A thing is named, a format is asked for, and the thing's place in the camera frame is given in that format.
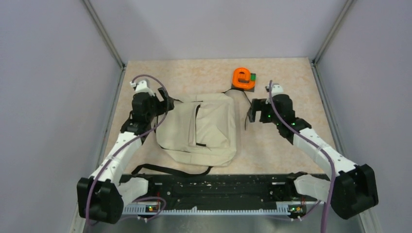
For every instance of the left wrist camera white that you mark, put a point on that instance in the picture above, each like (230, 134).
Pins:
(142, 86)

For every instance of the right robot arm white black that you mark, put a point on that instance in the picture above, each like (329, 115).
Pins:
(350, 188)

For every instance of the white cable duct strip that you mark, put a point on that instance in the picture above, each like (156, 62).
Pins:
(140, 209)

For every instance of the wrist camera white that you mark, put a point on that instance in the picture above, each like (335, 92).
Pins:
(274, 89)
(142, 86)

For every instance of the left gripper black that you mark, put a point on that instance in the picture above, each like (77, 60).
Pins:
(166, 105)

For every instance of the beige canvas student bag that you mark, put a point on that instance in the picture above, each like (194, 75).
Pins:
(200, 130)

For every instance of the grey building plate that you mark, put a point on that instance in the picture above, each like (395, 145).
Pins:
(242, 89)

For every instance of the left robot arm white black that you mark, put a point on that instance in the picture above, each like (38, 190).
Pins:
(101, 196)

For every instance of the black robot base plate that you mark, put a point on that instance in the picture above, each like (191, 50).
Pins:
(224, 192)

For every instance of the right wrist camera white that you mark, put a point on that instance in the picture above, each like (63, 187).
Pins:
(274, 89)

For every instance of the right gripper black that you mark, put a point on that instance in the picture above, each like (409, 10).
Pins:
(258, 105)

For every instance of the green toy brick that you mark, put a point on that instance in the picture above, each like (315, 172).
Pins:
(253, 77)

